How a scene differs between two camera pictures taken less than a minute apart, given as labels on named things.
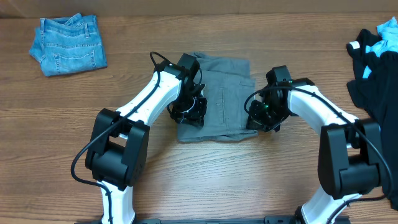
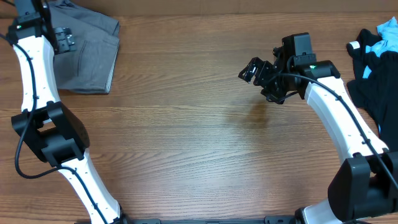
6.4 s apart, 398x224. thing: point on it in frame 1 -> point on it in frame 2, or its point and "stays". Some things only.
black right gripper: (257, 124) -> (251, 70)
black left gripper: (193, 116) -> (66, 42)
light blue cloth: (388, 34) stays
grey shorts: (228, 89) -> (89, 68)
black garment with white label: (376, 94) stays
